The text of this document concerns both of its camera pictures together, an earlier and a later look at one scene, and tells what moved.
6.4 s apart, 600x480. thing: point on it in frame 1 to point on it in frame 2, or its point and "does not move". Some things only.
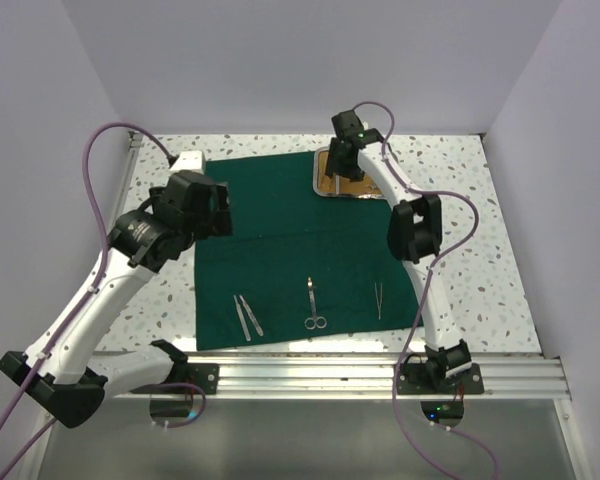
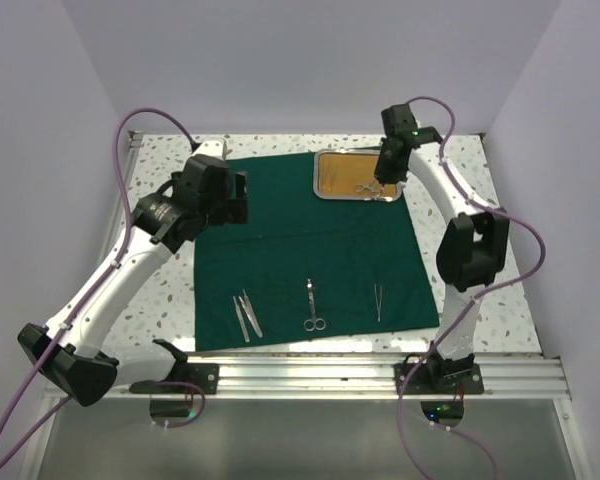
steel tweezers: (379, 302) does not move
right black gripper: (355, 173) to (384, 176)
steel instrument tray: (339, 185) does not move
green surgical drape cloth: (297, 266) does not move
